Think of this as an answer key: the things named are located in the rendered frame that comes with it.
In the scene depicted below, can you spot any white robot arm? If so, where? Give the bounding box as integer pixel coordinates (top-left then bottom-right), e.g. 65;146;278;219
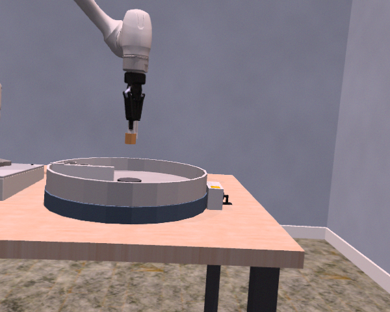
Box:
74;0;152;73

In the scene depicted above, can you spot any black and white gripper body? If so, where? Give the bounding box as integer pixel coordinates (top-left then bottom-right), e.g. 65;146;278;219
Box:
124;72;146;99

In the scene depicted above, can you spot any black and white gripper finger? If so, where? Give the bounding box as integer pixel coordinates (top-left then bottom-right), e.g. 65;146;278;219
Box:
123;86;138;134
135;90;145;139

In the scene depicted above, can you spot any bronze bushing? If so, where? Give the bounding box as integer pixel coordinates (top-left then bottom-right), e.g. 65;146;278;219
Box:
125;133;136;144

